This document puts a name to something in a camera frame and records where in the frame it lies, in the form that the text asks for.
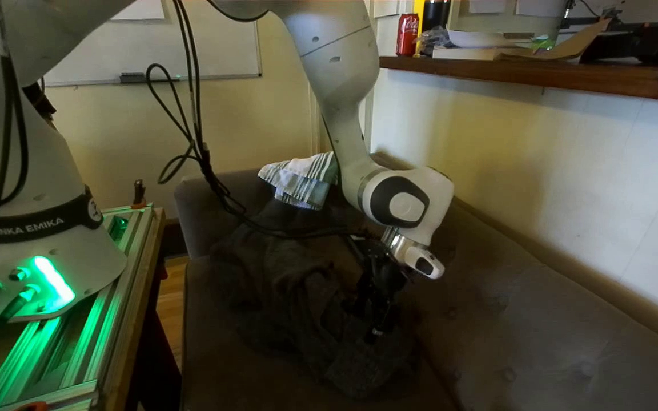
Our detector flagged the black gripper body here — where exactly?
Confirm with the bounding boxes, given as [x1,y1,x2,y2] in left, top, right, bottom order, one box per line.
[356,240,406,323]

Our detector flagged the dark grey knitted blanket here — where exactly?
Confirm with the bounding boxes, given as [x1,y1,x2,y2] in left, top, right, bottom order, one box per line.
[207,200,416,398]

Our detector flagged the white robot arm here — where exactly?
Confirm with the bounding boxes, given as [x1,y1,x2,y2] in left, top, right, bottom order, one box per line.
[0,0,452,322]

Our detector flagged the grey tufted sofa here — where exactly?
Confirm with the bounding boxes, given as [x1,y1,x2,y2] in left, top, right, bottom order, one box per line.
[174,177,658,411]

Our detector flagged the stack of papers and books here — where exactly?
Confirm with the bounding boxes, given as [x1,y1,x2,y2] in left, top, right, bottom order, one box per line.
[432,17,611,61]

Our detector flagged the red soda can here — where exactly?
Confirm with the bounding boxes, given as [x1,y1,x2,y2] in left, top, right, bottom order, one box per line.
[395,14,418,57]

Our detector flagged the aluminium robot mounting table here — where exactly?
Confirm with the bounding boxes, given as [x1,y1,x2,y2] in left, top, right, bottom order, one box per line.
[0,206,164,411]

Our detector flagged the wooden counter shelf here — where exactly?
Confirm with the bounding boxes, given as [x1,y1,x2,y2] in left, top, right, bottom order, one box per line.
[379,57,658,100]

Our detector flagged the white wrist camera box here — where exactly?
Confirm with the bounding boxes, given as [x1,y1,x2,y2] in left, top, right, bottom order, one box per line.
[381,230,445,280]

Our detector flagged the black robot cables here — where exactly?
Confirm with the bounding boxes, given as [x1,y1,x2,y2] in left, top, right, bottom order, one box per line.
[145,0,370,247]

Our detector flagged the white wall whiteboard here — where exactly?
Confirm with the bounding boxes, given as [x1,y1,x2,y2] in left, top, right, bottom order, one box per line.
[42,0,266,89]

